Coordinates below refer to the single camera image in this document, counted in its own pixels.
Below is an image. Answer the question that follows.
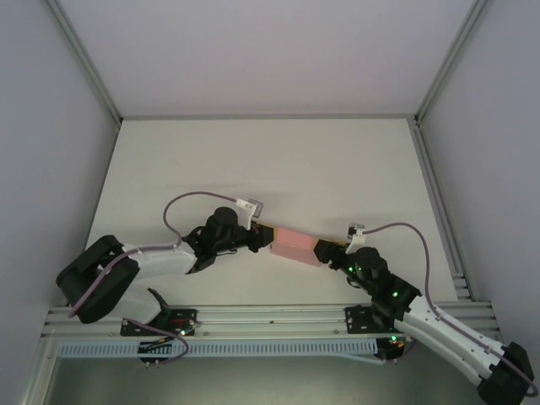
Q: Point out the white slotted cable duct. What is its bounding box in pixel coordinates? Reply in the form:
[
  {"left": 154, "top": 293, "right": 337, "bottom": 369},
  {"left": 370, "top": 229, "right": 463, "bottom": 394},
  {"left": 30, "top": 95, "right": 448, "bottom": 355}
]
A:
[{"left": 57, "top": 339, "right": 379, "bottom": 359}]

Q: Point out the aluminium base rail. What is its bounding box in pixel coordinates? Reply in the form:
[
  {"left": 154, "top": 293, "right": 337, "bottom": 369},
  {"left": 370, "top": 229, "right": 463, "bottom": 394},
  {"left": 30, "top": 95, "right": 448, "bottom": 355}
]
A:
[{"left": 41, "top": 300, "right": 501, "bottom": 338}]

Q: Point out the black right controller board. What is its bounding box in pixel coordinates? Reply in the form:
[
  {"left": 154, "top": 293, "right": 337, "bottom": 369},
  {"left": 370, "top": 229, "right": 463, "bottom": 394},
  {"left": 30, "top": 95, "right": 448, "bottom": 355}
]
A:
[{"left": 377, "top": 335, "right": 408, "bottom": 364}]

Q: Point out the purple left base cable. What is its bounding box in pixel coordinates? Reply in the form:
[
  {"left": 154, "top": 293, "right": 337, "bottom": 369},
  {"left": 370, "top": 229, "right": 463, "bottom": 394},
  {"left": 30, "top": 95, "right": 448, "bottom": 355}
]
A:
[{"left": 126, "top": 318, "right": 194, "bottom": 365}]

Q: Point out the black controller board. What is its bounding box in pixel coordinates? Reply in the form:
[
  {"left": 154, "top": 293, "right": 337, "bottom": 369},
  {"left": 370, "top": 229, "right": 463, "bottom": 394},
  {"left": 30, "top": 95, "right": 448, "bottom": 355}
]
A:
[
  {"left": 138, "top": 339, "right": 170, "bottom": 364},
  {"left": 377, "top": 335, "right": 408, "bottom": 364}
]

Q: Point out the aluminium frame cross bar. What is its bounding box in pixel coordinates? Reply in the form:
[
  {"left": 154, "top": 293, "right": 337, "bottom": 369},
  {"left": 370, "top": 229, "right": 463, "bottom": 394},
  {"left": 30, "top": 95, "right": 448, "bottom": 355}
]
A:
[{"left": 119, "top": 111, "right": 419, "bottom": 122}]

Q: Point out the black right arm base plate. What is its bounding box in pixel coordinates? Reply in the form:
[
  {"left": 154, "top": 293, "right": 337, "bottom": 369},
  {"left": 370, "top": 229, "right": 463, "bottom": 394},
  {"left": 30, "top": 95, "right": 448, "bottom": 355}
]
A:
[{"left": 344, "top": 305, "right": 397, "bottom": 337}]

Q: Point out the aluminium table side rail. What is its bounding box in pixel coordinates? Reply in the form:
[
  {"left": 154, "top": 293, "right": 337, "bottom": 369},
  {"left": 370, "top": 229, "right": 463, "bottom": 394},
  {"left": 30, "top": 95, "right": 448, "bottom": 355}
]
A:
[{"left": 412, "top": 120, "right": 476, "bottom": 303}]

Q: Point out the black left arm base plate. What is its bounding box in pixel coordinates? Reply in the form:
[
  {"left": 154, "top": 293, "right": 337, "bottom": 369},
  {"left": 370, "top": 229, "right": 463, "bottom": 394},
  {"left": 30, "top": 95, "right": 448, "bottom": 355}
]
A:
[{"left": 121, "top": 309, "right": 199, "bottom": 338}]

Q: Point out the black left controller board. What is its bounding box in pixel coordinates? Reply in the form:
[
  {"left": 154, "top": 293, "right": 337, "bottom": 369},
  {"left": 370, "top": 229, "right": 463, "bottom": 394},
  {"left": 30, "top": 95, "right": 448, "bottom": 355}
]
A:
[{"left": 138, "top": 339, "right": 170, "bottom": 364}]

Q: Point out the aluminium lower frame post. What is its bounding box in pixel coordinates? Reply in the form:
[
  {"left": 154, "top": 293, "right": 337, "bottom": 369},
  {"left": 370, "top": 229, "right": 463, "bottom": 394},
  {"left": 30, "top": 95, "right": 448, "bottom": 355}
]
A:
[{"left": 19, "top": 332, "right": 60, "bottom": 405}]

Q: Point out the pink paper box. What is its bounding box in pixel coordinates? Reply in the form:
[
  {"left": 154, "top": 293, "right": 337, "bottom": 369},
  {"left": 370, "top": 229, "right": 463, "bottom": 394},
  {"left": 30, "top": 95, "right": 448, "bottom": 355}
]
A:
[{"left": 269, "top": 226, "right": 321, "bottom": 267}]

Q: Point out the aluminium frame post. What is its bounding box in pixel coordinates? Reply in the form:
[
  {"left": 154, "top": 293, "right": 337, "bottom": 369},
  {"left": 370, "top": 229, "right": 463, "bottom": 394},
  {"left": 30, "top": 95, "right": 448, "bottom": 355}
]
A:
[
  {"left": 413, "top": 0, "right": 494, "bottom": 126},
  {"left": 19, "top": 332, "right": 60, "bottom": 405},
  {"left": 46, "top": 0, "right": 123, "bottom": 126}
]

